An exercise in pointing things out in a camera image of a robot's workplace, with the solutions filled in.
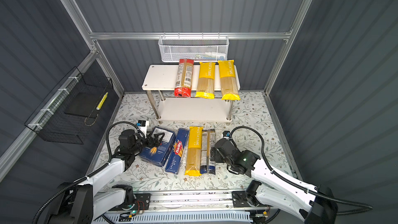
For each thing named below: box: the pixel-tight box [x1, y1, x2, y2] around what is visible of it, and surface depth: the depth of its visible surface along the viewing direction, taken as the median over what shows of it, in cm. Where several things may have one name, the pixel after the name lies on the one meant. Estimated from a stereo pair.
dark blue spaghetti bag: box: [200, 129, 217, 175], surface depth 88 cm
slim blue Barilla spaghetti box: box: [164, 128, 190, 175], surface depth 88 cm
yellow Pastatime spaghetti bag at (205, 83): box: [194, 61, 216, 100], surface depth 76 cm
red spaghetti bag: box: [174, 59, 195, 98], surface depth 77 cm
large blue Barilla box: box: [138, 126, 177, 168], surface depth 85 cm
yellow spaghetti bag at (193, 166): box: [185, 126, 204, 177], surface depth 89 cm
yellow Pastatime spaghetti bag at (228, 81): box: [217, 59, 241, 101], surface depth 77 cm
